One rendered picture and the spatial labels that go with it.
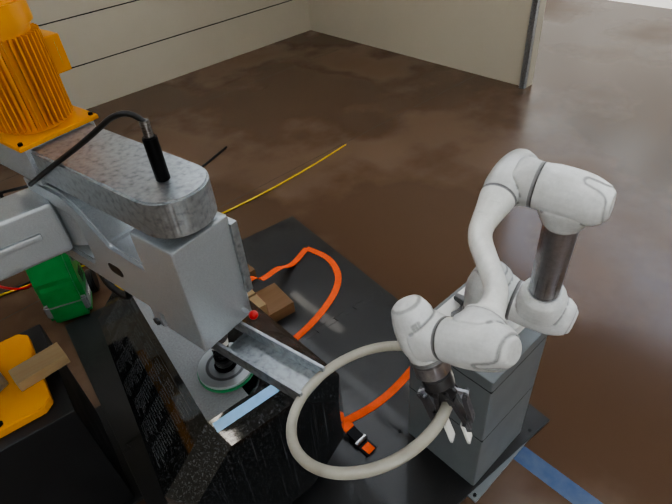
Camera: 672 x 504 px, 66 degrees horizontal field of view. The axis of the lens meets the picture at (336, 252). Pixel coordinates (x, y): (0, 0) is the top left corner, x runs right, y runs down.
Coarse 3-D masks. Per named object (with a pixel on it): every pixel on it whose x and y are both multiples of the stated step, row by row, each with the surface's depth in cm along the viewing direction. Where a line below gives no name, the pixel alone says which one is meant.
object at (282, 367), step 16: (240, 336) 178; (256, 336) 175; (224, 352) 171; (240, 352) 173; (256, 352) 172; (272, 352) 171; (288, 352) 167; (256, 368) 162; (272, 368) 166; (288, 368) 166; (304, 368) 165; (320, 368) 159; (272, 384) 161; (288, 384) 155; (304, 384) 160
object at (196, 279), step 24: (216, 216) 153; (144, 240) 147; (168, 240) 146; (192, 240) 146; (216, 240) 153; (144, 264) 156; (168, 264) 145; (192, 264) 148; (216, 264) 156; (168, 288) 155; (192, 288) 152; (216, 288) 160; (240, 288) 170; (168, 312) 167; (192, 312) 156; (216, 312) 164; (240, 312) 174; (192, 336) 166; (216, 336) 168
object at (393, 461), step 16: (352, 352) 162; (368, 352) 161; (336, 368) 161; (304, 400) 153; (288, 416) 148; (448, 416) 126; (288, 432) 141; (432, 432) 123; (416, 448) 120; (304, 464) 130; (320, 464) 127; (368, 464) 121; (384, 464) 120; (400, 464) 120
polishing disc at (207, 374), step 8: (208, 352) 199; (200, 360) 196; (208, 360) 196; (200, 368) 193; (208, 368) 193; (240, 368) 192; (200, 376) 191; (208, 376) 190; (216, 376) 190; (224, 376) 190; (232, 376) 189; (240, 376) 189; (248, 376) 190; (208, 384) 188; (216, 384) 187; (224, 384) 187; (232, 384) 187
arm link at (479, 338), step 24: (480, 192) 142; (504, 192) 137; (480, 216) 135; (504, 216) 138; (480, 240) 128; (480, 264) 123; (504, 288) 115; (480, 312) 108; (504, 312) 112; (456, 336) 107; (480, 336) 104; (504, 336) 102; (456, 360) 108; (480, 360) 103; (504, 360) 102
